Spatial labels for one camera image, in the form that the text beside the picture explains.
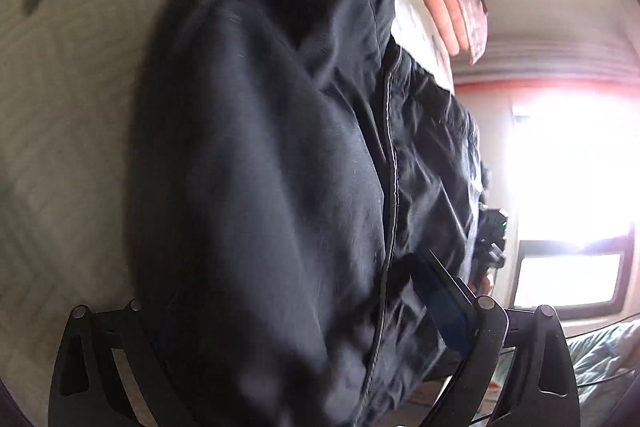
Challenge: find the black hooded jacket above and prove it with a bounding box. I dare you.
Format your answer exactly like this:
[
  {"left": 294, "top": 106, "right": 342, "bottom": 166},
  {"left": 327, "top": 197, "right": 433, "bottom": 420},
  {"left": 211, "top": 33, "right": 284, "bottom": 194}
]
[{"left": 125, "top": 0, "right": 493, "bottom": 427}]

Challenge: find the light blue quilt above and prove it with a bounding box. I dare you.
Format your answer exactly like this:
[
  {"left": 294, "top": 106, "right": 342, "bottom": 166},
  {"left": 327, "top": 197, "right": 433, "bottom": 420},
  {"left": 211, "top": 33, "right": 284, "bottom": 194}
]
[{"left": 565, "top": 319, "right": 640, "bottom": 427}]

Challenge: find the window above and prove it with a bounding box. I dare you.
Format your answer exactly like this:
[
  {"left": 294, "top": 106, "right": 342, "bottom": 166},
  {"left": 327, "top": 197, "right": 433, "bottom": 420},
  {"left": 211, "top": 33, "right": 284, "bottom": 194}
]
[{"left": 507, "top": 97, "right": 640, "bottom": 314}]

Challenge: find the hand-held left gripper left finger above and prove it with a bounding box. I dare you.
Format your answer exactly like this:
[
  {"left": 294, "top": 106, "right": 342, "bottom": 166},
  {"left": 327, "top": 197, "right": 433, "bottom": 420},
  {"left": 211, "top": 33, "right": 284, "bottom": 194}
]
[{"left": 47, "top": 299, "right": 201, "bottom": 427}]

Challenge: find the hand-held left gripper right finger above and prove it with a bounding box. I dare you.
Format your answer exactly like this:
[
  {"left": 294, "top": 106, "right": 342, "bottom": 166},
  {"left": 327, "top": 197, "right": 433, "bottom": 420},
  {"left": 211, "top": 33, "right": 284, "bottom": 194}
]
[{"left": 410, "top": 251, "right": 583, "bottom": 427}]

